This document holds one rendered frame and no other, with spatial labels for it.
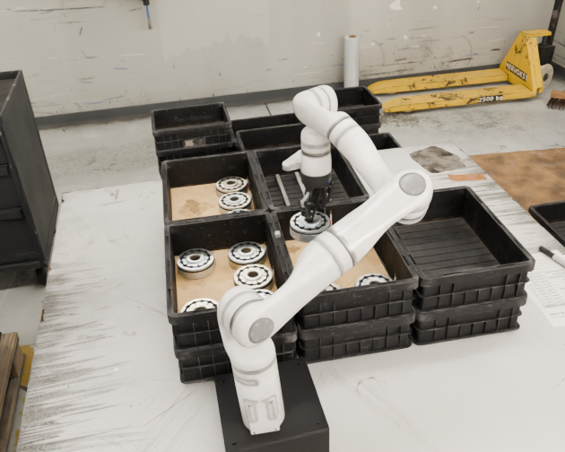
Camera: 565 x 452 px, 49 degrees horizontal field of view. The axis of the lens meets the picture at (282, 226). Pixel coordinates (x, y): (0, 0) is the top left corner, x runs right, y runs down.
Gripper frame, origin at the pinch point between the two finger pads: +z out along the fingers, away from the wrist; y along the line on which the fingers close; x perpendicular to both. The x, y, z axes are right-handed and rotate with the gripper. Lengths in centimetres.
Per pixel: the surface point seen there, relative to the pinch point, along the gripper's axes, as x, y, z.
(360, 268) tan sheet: -9.7, 6.9, 16.8
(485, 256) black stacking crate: -36.3, 29.7, 17.0
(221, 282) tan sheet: 19.3, -17.3, 16.9
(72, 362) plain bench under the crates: 43, -52, 30
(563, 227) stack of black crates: -40, 148, 72
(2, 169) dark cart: 164, 11, 33
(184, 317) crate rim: 10.2, -40.9, 7.6
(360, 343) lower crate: -19.5, -11.2, 25.0
